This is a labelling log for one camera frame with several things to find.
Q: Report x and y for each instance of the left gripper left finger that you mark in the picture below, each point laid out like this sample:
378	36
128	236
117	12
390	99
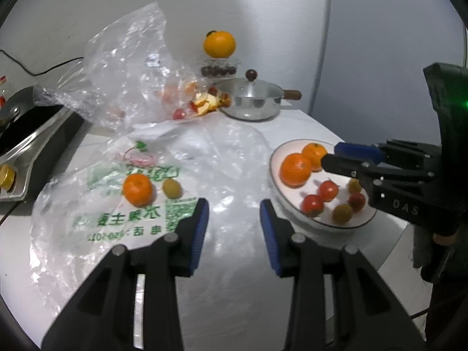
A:
100	315

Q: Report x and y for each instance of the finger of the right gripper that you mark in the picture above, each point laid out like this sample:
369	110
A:
351	169
377	152

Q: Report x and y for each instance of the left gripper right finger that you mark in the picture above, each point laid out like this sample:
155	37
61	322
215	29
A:
339	301

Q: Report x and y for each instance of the yellow-green small fruit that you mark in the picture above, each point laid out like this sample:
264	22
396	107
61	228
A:
172	189
342	213
354	186

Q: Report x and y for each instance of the red cherry tomato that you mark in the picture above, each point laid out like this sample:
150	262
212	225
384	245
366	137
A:
328	191
357	201
312	205

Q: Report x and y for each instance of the mandarin orange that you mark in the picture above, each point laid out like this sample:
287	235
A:
295	170
314	152
137	189

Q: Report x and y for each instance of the clear container of dark fruits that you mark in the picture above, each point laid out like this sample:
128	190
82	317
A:
215	68

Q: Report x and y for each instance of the white plate black rim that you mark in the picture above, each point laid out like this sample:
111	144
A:
291	198

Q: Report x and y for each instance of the printed flat plastic bag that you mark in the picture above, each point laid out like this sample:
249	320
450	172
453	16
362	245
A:
80	215

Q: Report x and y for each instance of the steel saucepan with lid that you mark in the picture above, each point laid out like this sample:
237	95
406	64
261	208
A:
252	99

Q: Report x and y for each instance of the steel gas stove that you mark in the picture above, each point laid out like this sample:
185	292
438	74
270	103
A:
33	146

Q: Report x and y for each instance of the orange peel scraps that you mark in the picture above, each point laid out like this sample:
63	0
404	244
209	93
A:
204	103

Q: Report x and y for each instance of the large orange on container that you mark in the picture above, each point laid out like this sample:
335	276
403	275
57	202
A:
219	44

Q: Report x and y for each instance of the red tomato in bag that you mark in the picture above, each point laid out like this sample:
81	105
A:
179	114

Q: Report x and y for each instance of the crumpled clear plastic bag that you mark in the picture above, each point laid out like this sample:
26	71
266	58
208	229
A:
127	76

